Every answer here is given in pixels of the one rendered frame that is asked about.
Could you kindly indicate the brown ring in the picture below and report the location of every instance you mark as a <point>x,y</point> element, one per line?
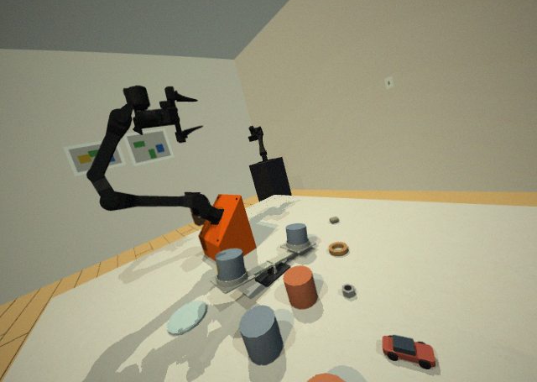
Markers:
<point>338,252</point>

